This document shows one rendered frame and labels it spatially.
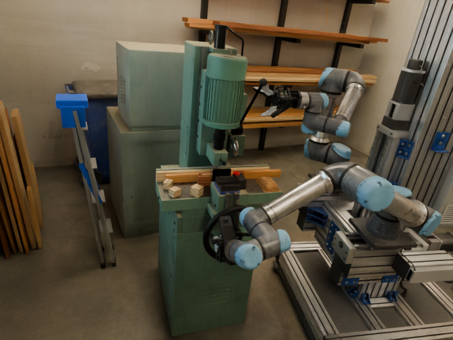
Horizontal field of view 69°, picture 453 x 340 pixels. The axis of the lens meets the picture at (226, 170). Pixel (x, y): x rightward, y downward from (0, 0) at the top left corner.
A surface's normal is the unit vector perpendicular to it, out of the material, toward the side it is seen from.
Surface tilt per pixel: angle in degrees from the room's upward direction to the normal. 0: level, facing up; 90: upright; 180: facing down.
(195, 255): 90
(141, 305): 0
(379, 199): 86
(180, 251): 90
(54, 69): 90
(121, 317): 0
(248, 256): 60
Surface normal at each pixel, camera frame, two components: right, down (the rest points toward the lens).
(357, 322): 0.11, -0.90
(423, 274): 0.19, 0.44
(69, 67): 0.43, 0.43
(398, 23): -0.89, 0.11
